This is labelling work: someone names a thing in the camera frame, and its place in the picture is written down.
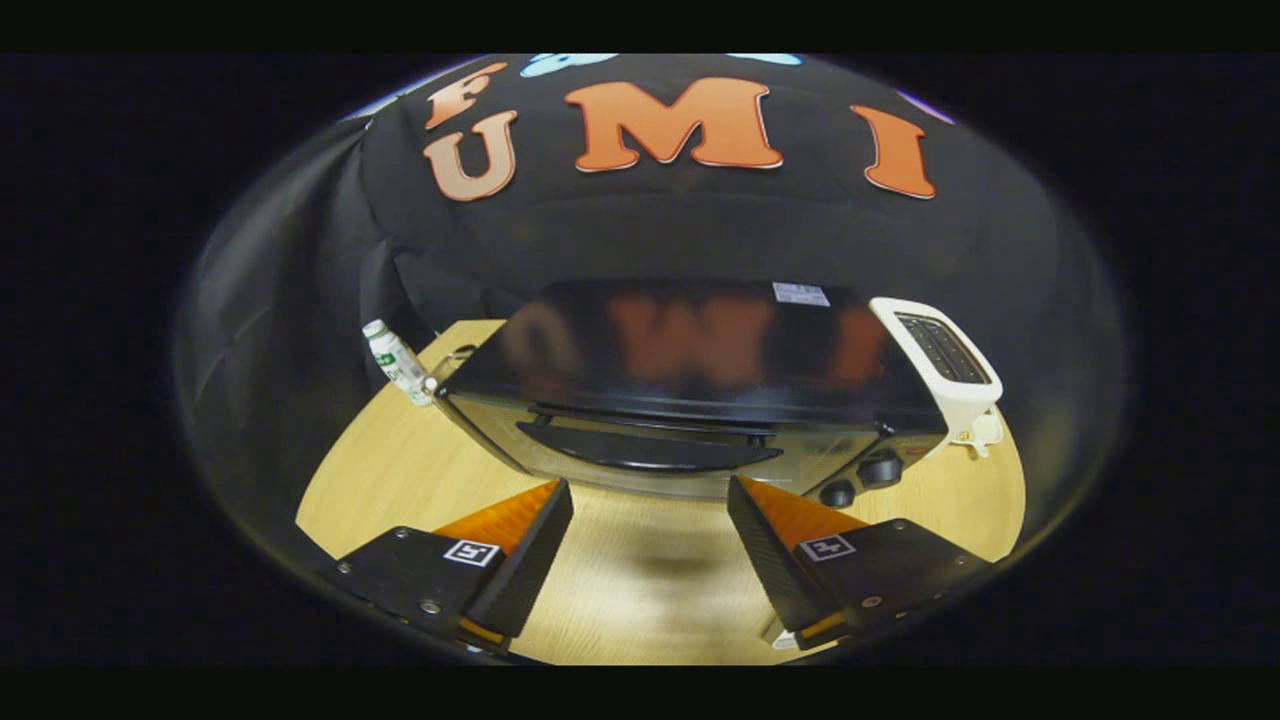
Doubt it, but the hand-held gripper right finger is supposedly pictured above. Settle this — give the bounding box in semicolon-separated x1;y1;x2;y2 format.
726;475;996;652

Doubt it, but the black toaster oven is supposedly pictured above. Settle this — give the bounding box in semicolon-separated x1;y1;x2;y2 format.
436;279;950;510

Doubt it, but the white condiment dish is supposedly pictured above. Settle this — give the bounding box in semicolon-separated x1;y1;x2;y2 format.
948;408;1005;460

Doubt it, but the black backdrop cloth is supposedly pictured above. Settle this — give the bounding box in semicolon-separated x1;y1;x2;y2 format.
175;53;1131;561

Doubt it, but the white pop-up toaster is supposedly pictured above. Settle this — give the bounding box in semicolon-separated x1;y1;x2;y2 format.
868;296;1005;447

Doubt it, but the small white green-label bottle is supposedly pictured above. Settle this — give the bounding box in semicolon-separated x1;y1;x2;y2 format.
361;319;439;408

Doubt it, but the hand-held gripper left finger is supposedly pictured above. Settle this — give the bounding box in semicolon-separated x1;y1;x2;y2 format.
325;478;577;656

